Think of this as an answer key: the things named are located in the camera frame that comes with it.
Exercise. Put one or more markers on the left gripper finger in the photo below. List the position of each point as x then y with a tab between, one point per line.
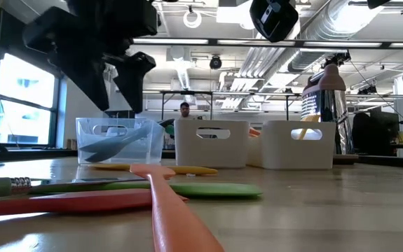
134	77
71	52

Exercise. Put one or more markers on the blue plastic spoon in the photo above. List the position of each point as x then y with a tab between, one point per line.
110	147

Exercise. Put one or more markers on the clear plastic bin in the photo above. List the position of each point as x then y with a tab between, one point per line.
152	154

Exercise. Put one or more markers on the orange silicone spatula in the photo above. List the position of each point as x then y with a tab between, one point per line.
180	227
254	132

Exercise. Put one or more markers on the light green silicone spatula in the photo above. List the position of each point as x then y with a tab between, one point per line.
215	189

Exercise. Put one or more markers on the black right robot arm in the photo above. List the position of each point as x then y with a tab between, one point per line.
378	3

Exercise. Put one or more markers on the black computer monitor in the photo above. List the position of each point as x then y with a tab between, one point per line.
385	126
118	114

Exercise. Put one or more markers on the person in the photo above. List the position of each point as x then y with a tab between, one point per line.
361	136
185	110

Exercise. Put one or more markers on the large window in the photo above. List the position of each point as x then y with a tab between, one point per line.
26	105

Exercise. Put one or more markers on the row of wooden blocks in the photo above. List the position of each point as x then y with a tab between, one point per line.
71	144

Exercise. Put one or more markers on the white plastic bin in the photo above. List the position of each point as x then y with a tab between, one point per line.
211	154
292	157

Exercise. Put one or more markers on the long ceiling light fixture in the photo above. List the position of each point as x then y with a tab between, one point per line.
257	42

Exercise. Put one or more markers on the red silicone spatula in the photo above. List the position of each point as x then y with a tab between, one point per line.
64	203

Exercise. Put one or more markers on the black background workstation frame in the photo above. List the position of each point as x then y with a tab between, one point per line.
187	92

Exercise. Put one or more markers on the black ceiling camera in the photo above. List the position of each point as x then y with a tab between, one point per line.
215	62

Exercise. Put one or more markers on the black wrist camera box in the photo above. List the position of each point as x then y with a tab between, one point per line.
274	24

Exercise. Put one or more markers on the silver ventilation duct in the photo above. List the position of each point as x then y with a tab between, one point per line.
327	21

